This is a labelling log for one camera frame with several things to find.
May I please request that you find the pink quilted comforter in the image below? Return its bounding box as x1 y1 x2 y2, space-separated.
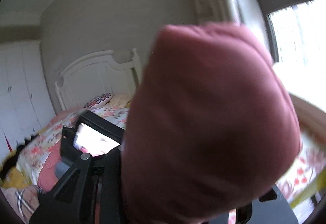
122 23 301 223

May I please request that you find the patterned round cushion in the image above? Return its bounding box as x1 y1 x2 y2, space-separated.
84 93 113 109

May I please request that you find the yellow pillow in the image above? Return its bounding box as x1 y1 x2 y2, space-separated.
106 94 131 109

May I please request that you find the white wooden headboard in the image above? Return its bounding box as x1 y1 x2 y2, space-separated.
54 48 143 111

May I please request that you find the plaid pink cloth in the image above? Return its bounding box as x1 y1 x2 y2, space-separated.
1 185 42 223

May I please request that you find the floral bed sheet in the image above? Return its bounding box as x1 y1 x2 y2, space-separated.
0 105 130 199

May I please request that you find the white wardrobe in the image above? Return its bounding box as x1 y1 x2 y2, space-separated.
0 40 55 159

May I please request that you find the window with dark frame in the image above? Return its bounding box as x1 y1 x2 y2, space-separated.
258 0 325 108

